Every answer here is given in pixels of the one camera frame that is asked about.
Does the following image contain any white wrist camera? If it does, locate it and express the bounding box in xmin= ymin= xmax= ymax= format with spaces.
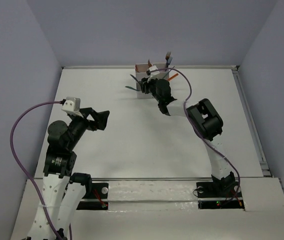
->
xmin=62 ymin=96 xmax=82 ymax=117
xmin=146 ymin=65 xmax=168 ymax=81

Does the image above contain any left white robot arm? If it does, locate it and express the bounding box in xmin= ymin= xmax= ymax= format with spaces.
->
xmin=27 ymin=107 xmax=110 ymax=240

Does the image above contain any blue plastic fork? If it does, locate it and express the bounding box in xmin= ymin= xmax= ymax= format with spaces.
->
xmin=166 ymin=57 xmax=173 ymax=68

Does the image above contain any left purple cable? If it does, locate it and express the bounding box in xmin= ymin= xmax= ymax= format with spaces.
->
xmin=10 ymin=100 xmax=72 ymax=240

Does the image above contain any purple cable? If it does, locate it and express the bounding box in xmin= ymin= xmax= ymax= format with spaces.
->
xmin=148 ymin=67 xmax=240 ymax=208
xmin=10 ymin=100 xmax=72 ymax=240

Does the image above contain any right white divided container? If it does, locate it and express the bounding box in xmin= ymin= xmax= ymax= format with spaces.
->
xmin=155 ymin=62 xmax=170 ymax=80

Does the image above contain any left white divided container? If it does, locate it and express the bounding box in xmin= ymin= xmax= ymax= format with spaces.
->
xmin=135 ymin=63 xmax=153 ymax=99

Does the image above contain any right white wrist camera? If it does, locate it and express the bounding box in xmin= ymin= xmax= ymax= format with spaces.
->
xmin=146 ymin=65 xmax=168 ymax=81

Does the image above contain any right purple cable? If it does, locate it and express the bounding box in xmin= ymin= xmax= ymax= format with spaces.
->
xmin=148 ymin=67 xmax=240 ymax=208

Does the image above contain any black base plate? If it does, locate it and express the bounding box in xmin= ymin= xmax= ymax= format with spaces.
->
xmin=193 ymin=181 xmax=245 ymax=210
xmin=77 ymin=182 xmax=109 ymax=211

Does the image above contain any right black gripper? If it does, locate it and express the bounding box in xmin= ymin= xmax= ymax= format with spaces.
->
xmin=139 ymin=75 xmax=162 ymax=103

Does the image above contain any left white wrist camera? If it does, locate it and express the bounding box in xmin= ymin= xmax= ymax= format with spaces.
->
xmin=62 ymin=96 xmax=82 ymax=117

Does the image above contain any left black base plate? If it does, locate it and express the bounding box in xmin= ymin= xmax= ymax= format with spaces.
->
xmin=77 ymin=182 xmax=109 ymax=211

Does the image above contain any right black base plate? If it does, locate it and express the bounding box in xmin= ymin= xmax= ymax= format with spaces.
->
xmin=193 ymin=181 xmax=245 ymax=210

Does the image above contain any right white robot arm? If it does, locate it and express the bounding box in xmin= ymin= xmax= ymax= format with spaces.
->
xmin=137 ymin=78 xmax=240 ymax=201

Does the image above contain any white divided container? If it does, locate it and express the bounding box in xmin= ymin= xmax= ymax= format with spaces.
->
xmin=155 ymin=62 xmax=170 ymax=80
xmin=135 ymin=63 xmax=153 ymax=99

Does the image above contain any teal plastic knife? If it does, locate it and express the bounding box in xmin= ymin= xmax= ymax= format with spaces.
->
xmin=125 ymin=85 xmax=139 ymax=92

